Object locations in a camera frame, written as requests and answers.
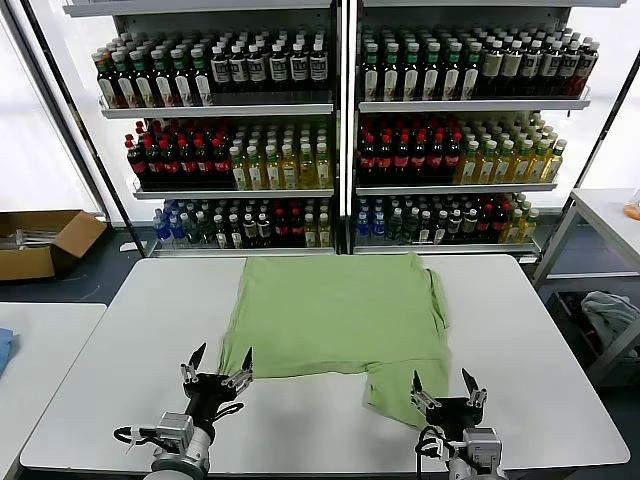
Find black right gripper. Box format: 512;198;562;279
409;368;489;442

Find yellow tea bottle white cap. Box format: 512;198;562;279
512;139;534;184
298;141;318;189
455;140;480;184
315;141;334;189
477;139;499;184
247;144;265;191
230;144;250;191
280;142;299;190
544;137;569;182
528;138;551;183
494;139;516;184
263;143;282;190

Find green polo shirt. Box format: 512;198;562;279
214;251;454;431

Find pale grey clothes pile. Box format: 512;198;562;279
579;290;640;362

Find grey metal parts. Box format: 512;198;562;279
0;227;59;250

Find dark bottle beige label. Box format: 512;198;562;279
501;39;524;96
482;39;504;96

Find small cola bottle red cap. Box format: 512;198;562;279
289;207;306;248
273;207;291;248
475;202;492;241
490;202;507;242

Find red garment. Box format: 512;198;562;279
578;299;604;354

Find dark bottle white label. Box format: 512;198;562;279
289;41;310;93
228;43;250;94
574;37;600;94
209;43;230;94
519;39;544;96
268;42;290;93
247;43;267;94
308;39;329;93
538;39;563;96
557;38;581;95

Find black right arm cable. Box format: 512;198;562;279
414;424;454;459

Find grey metal shelf unit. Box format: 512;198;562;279
62;0;346;259
347;0;626;265

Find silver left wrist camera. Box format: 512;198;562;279
155;411;195;449

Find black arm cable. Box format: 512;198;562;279
414;424;454;459
112;424;166;454

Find grey metal frame table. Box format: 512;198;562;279
532;187;640;386

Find dark tea bottle orange label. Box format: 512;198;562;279
95;47;117;108

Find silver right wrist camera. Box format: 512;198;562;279
462;427;503;464

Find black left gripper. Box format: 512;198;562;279
179;342;255;427

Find brown cardboard box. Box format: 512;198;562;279
0;208;109;282

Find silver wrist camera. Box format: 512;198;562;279
155;411;195;449
462;427;503;464

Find black storage crate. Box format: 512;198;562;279
547;289;609;372

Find dark tea bottle green cap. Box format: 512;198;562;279
403;41;424;101
443;40;464;100
191;45;214;106
111;49;136;108
382;42;403;101
361;42;383;101
172;47;194;107
423;40;444;101
462;40;482;99
130;48;155;108
151;47;174;108

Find blue folded cloth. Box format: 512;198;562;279
0;326;21;379

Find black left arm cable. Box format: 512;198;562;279
112;424;166;454

